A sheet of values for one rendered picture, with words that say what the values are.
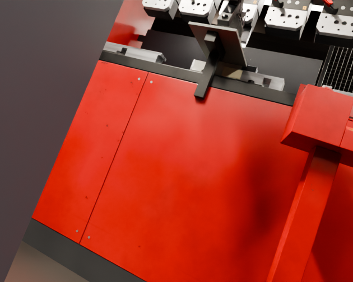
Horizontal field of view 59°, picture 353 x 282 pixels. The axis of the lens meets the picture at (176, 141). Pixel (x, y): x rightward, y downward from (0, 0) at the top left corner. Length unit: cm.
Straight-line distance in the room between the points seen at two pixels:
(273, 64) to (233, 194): 103
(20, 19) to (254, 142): 86
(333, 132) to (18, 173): 63
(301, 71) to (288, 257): 127
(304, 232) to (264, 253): 29
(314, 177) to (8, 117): 65
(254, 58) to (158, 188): 108
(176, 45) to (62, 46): 172
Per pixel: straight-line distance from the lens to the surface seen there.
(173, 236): 113
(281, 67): 190
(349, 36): 136
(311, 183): 80
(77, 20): 45
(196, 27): 118
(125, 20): 214
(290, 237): 79
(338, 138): 78
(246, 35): 142
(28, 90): 41
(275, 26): 140
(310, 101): 78
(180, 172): 113
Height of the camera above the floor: 47
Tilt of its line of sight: 6 degrees up
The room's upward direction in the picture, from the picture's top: 21 degrees clockwise
